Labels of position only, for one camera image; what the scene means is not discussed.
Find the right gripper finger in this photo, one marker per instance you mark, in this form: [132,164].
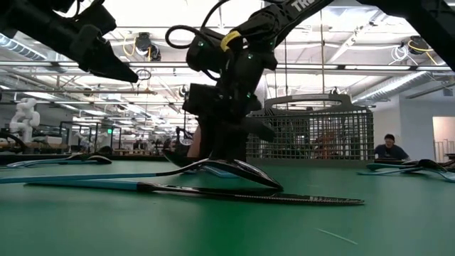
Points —
[236,138]
[213,138]

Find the person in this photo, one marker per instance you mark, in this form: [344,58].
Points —
[391,151]

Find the black aluminium table frame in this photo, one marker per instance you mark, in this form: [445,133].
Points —
[128,159]

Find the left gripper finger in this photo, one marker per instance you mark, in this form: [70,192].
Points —
[103,60]

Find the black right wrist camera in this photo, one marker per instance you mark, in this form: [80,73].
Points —
[204,99]

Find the long ceiling light rail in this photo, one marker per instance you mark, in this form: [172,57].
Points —
[170,65]

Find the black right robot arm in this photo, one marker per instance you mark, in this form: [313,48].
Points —
[277,17]

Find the silver ventilation duct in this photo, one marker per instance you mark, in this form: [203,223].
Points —
[21,49]
[391,85]

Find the white robot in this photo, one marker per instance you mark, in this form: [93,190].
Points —
[26,119]

